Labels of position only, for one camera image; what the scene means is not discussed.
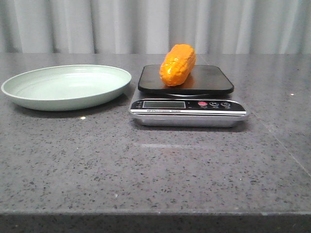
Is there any orange corn cob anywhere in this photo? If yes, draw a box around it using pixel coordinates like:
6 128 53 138
159 44 196 86

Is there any black silver kitchen scale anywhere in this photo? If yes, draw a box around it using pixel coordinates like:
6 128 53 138
129 65 249 128

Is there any pale green round plate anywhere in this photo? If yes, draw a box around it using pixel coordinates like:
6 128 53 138
1 65 132 111

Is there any grey white curtain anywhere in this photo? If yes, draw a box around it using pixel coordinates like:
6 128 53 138
0 0 311 54

